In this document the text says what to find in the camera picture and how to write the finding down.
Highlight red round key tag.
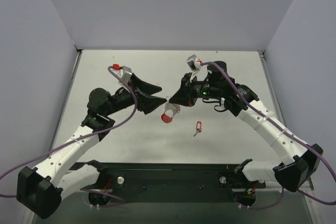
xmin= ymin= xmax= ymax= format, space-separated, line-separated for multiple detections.
xmin=161 ymin=113 xmax=173 ymax=124

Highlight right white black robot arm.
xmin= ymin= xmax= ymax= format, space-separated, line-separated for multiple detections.
xmin=169 ymin=61 xmax=323 ymax=192

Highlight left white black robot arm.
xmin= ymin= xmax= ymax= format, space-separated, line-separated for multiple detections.
xmin=16 ymin=73 xmax=166 ymax=219

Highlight red tagged key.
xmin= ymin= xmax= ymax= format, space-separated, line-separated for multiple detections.
xmin=193 ymin=121 xmax=202 ymax=137

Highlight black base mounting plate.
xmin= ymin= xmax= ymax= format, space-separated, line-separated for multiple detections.
xmin=86 ymin=160 xmax=266 ymax=203

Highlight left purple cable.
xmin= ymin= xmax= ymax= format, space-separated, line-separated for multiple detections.
xmin=0 ymin=66 xmax=139 ymax=198

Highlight purple cable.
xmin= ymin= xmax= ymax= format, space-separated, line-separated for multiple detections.
xmin=201 ymin=61 xmax=336 ymax=205
xmin=0 ymin=66 xmax=139 ymax=198

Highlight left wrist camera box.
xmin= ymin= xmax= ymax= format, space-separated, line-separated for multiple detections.
xmin=118 ymin=66 xmax=133 ymax=83

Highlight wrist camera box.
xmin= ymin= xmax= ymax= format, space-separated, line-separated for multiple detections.
xmin=186 ymin=54 xmax=202 ymax=72
xmin=118 ymin=66 xmax=133 ymax=83

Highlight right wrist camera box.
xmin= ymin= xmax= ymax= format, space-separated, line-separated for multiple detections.
xmin=186 ymin=54 xmax=202 ymax=72

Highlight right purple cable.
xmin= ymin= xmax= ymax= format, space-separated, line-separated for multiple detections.
xmin=201 ymin=61 xmax=336 ymax=205

